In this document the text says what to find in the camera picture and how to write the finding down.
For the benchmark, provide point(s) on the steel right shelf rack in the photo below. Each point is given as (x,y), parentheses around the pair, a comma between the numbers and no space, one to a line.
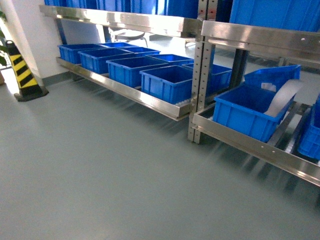
(279,149)

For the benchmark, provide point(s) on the blue bin row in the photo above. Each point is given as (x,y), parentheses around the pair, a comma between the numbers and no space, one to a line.
(96,60)
(127,70)
(172,84)
(70,52)

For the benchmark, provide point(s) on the blue bin with grey sheet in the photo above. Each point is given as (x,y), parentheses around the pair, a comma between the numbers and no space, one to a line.
(242,109)

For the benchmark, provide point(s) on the blue bin front left row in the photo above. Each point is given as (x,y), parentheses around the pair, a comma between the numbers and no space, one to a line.
(70,52)

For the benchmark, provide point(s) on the tilted blue bin behind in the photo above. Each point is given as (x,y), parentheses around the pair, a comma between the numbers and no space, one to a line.
(272,78)

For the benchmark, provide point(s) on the grey flexible sheet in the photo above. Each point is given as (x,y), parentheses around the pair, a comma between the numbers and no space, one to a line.
(283,96)

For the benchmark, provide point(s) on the yellow black striped cone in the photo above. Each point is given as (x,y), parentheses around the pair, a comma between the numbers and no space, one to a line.
(29,89)

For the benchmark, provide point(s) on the blue bin far right edge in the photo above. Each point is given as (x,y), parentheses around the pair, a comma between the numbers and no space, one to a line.
(309,143)

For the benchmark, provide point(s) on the green potted plant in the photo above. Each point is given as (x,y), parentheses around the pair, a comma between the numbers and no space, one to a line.
(3,49)

